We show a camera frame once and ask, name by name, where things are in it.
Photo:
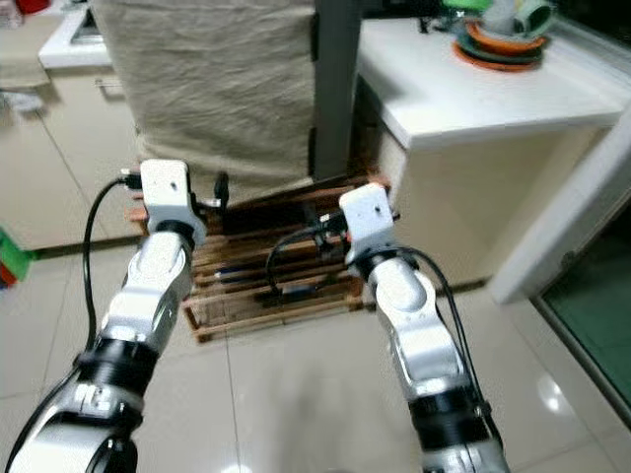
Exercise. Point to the orange plate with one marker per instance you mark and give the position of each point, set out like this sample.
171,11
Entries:
493,63

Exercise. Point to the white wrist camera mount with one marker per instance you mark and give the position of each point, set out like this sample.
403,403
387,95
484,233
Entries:
168,192
370,219

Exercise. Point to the green cutting board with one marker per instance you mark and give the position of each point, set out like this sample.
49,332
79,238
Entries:
15,258

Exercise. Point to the orange bowl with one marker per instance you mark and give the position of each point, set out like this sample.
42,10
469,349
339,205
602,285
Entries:
503,41

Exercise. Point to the orange cutting board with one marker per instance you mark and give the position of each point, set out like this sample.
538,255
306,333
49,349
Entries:
5,276

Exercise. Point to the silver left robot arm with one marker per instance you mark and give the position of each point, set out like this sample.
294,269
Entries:
153,296

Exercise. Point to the grey mini fridge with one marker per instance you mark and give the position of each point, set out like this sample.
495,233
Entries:
337,89

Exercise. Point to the white paper tag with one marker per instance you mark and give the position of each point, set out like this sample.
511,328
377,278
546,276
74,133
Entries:
20,101

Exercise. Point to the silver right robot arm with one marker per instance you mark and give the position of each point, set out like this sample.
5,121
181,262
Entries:
419,335

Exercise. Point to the glass sliding door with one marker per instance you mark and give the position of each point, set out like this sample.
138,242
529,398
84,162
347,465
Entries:
592,315

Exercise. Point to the white counter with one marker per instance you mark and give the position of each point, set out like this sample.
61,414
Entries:
473,99

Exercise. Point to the red coffee machine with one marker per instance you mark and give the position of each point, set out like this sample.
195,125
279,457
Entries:
32,5

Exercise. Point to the beige kitchen cabinet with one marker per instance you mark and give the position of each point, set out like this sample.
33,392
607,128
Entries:
59,168

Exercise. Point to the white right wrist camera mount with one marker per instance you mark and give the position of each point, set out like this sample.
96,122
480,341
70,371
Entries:
370,219

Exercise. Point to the grey cup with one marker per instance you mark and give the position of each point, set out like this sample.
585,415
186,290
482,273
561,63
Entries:
503,12

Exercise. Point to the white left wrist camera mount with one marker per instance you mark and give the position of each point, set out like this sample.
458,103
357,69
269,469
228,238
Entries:
168,192

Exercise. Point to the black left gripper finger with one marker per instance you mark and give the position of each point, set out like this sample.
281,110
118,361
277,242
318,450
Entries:
222,189

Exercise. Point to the green mug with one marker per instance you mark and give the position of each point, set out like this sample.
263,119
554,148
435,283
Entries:
540,14

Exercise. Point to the dark green bowl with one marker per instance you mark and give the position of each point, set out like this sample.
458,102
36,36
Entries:
537,47

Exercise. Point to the wooden slatted rack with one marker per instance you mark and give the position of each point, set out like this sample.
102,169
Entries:
256,296

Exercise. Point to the beige table runner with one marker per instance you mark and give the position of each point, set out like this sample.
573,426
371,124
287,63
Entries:
20,59

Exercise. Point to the beige fridge cover cloth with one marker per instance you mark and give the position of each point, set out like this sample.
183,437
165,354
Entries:
207,89

